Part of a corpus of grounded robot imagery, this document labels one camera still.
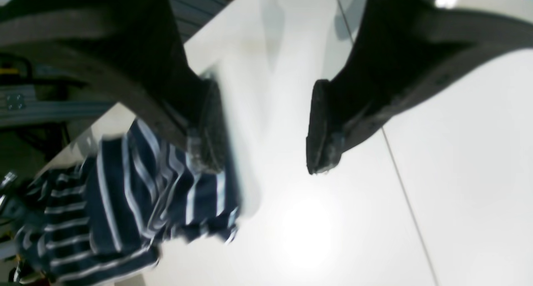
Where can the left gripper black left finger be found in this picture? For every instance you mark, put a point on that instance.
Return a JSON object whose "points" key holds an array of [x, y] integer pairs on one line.
{"points": [[132, 50]]}

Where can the navy white striped T-shirt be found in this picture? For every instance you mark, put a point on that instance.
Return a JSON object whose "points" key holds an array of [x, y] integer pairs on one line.
{"points": [[104, 219]]}

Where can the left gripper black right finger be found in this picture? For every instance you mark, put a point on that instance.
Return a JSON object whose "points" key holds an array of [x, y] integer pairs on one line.
{"points": [[405, 52]]}

